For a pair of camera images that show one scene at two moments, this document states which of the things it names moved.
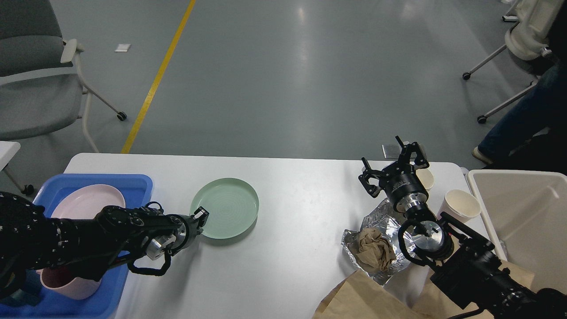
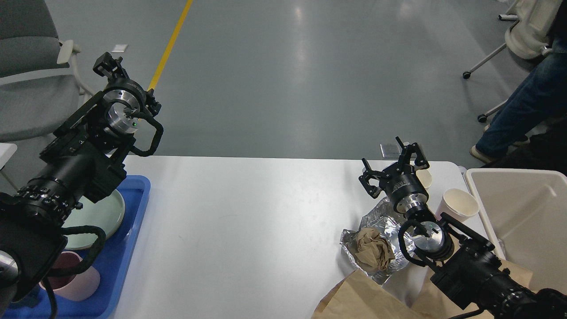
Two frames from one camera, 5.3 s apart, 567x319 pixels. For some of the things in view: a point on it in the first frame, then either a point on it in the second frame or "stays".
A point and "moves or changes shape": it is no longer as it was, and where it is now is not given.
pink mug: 59,281 stays
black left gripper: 186,229 → 106,65
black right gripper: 400,179 stays
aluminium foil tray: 386,218 stays
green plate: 233,205 moves or changes shape
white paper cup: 460,205 stays
